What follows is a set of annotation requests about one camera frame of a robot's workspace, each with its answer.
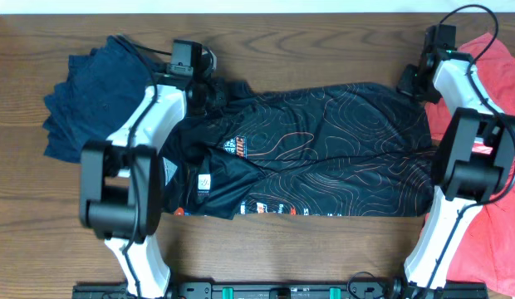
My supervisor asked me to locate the folded navy blue garment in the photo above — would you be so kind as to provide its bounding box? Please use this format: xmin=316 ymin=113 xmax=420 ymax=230
xmin=42 ymin=36 xmax=164 ymax=164

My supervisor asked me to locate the black patterned sports jersey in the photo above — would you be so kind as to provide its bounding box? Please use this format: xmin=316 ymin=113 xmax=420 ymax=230
xmin=162 ymin=82 xmax=434 ymax=218

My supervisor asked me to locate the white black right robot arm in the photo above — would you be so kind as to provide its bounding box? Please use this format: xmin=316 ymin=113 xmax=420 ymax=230
xmin=386 ymin=23 xmax=515 ymax=298

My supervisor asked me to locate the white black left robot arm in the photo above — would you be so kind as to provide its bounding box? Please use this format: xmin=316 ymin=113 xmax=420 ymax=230
xmin=79 ymin=40 xmax=217 ymax=298

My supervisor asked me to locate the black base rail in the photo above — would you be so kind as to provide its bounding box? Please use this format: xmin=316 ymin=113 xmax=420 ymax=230
xmin=72 ymin=281 xmax=491 ymax=299

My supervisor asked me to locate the red pink clothes pile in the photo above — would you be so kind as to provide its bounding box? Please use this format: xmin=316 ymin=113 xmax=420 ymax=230
xmin=447 ymin=40 xmax=515 ymax=297

